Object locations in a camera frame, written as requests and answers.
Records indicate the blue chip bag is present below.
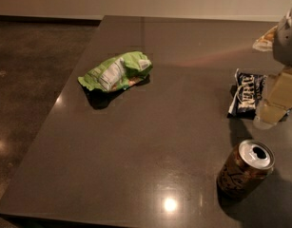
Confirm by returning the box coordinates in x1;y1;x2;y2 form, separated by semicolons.
228;69;267;119

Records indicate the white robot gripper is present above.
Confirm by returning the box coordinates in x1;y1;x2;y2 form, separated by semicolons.
253;8;292;130

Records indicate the brown soda can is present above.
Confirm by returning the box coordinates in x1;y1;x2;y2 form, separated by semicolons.
217;140;275;200

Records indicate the white orange snack bag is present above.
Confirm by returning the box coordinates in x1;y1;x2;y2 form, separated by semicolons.
252;26;278;52

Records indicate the green rice chip bag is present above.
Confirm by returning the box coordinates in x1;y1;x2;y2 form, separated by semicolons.
78;51;153;93

